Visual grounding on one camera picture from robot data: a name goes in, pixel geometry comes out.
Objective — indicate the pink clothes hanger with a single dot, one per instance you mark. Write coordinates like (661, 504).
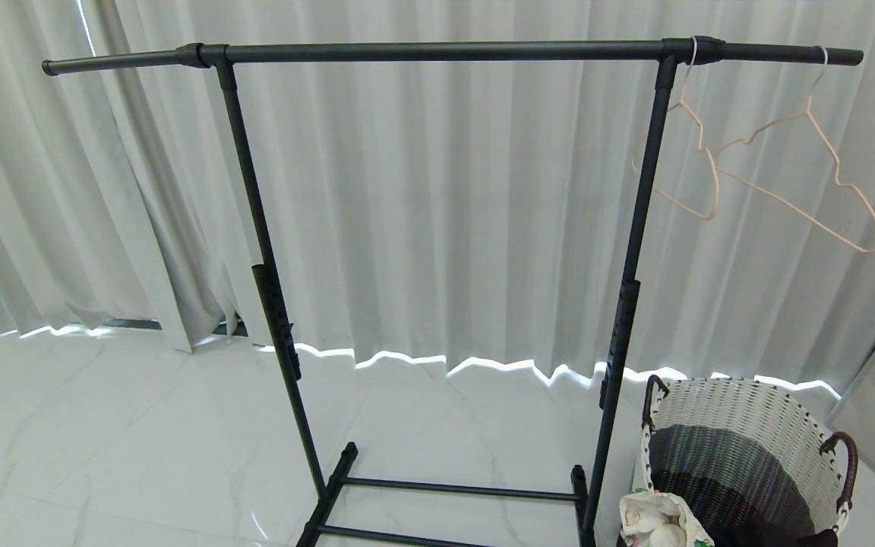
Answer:
(787, 208)
(718, 194)

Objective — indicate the cream printed garment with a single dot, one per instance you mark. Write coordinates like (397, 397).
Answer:
(658, 516)

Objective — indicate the black t-shirt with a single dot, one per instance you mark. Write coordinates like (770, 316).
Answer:
(772, 538)

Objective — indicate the black clothes rack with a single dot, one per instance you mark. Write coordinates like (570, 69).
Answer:
(445, 52)

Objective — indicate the white laundry basket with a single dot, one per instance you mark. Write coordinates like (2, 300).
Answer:
(749, 410)

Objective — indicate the white curtain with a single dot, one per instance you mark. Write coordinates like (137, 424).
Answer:
(27, 190)
(445, 213)

